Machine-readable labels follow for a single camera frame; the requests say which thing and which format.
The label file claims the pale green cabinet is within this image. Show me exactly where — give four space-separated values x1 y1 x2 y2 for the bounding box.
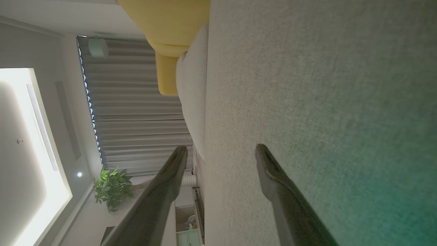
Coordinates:
176 228 204 246

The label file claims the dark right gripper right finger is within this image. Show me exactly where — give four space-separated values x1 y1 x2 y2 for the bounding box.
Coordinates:
255 144 338 246

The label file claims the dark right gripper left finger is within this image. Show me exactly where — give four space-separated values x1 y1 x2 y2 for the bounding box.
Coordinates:
101 146 188 246

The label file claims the grey pleated curtain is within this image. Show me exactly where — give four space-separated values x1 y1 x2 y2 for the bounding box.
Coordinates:
76 36 194 177

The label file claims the grey fabric sofa section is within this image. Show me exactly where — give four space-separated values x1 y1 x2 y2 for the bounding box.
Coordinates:
175 24 209 162

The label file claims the large yellow sofa cushion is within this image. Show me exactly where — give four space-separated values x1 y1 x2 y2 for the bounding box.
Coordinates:
117 0 211 57

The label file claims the green potted plant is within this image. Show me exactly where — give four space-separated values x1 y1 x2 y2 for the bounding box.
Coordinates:
93 166 134 214

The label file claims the grey fabric sofa seat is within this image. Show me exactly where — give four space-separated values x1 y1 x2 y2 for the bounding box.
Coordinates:
203 0 437 246

